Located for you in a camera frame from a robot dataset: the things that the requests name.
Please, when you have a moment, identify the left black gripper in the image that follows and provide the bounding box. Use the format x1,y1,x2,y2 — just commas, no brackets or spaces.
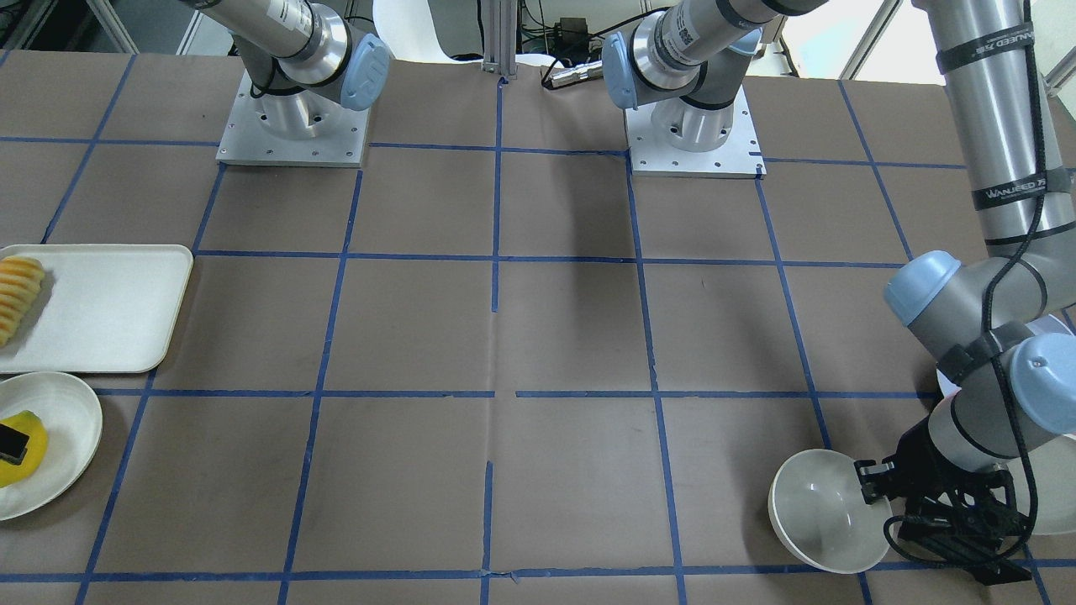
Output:
854,420,1032,585

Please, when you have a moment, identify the yellow lemon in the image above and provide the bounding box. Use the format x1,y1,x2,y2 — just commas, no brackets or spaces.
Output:
1,410,49,488

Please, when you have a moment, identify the white ceramic bowl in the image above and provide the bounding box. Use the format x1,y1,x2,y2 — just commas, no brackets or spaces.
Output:
766,449,892,575

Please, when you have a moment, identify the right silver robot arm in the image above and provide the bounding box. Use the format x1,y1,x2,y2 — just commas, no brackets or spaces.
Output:
3,1,390,391

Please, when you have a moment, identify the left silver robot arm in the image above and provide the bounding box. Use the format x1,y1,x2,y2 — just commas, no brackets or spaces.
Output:
651,1,1073,586

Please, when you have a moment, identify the cream round plate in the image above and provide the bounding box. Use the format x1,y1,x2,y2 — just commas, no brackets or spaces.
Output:
1,371,103,521

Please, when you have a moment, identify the white rectangular tray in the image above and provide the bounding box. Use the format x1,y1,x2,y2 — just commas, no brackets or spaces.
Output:
1,244,193,375

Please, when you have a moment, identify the lavender plate in rack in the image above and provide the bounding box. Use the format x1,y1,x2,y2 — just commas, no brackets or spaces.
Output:
936,315,1075,535

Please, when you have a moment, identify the sliced yellow fruit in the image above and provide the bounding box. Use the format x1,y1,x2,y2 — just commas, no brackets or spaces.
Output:
1,255,46,347

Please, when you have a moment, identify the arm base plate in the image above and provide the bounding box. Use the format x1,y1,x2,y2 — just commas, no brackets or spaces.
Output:
215,73,370,169
624,88,767,179

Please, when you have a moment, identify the aluminium frame post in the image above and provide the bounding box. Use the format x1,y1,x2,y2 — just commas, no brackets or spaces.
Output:
479,0,518,81

